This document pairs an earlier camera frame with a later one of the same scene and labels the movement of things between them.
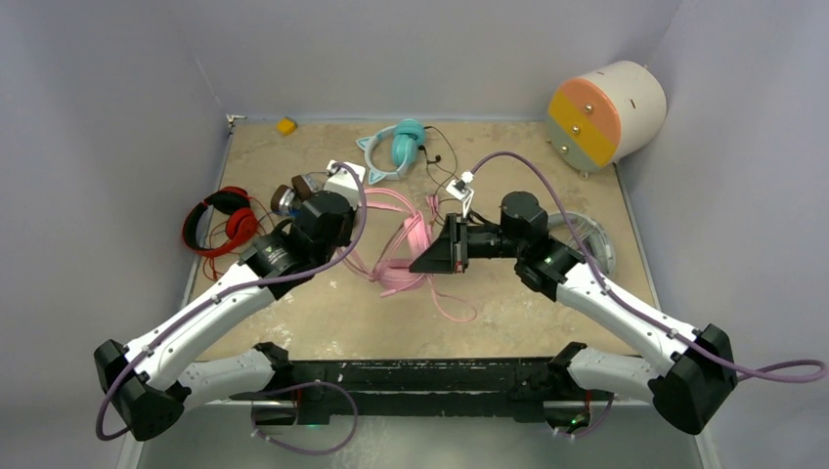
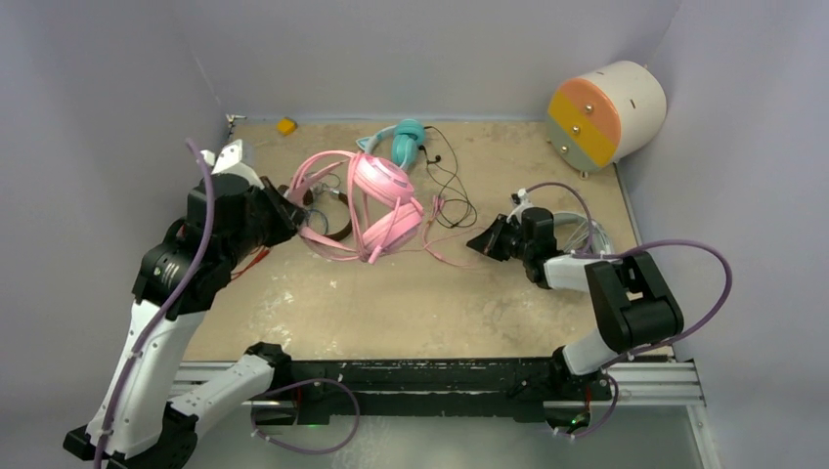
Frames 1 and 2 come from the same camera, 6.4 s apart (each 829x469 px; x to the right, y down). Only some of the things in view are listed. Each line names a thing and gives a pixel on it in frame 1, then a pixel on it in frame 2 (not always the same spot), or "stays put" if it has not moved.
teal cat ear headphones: x=408 y=136 stays put
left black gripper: x=348 y=220 to x=287 y=217
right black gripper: x=446 y=255 to x=489 y=240
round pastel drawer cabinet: x=605 y=115 stays put
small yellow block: x=286 y=126 stays put
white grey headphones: x=596 y=237 stays put
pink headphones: x=409 y=239 to x=384 y=191
